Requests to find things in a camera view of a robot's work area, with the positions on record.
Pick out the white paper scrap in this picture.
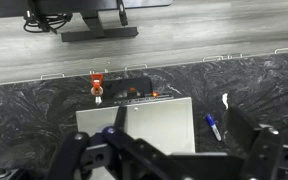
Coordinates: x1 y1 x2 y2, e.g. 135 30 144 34
221 93 230 110

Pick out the black coiled cable bundle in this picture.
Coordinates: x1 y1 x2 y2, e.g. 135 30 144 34
23 9 74 35

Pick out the silver drawer handle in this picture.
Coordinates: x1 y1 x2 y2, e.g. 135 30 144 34
228 52 244 60
274 47 288 55
202 55 224 63
124 63 148 71
40 72 66 81
89 68 109 75

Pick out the black desk top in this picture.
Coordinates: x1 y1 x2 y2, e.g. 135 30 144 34
0 0 174 19

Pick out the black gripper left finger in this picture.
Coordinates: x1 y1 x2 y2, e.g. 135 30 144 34
47 104 172 180

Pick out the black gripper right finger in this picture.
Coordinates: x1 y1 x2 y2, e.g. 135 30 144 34
224 106 288 180

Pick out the black hanging cable plug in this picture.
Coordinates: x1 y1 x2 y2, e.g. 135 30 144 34
116 0 129 27

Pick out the black monitor stand base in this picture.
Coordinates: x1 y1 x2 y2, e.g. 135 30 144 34
61 11 139 43

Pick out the blue marker pen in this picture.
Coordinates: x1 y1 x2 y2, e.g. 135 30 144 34
205 113 223 142

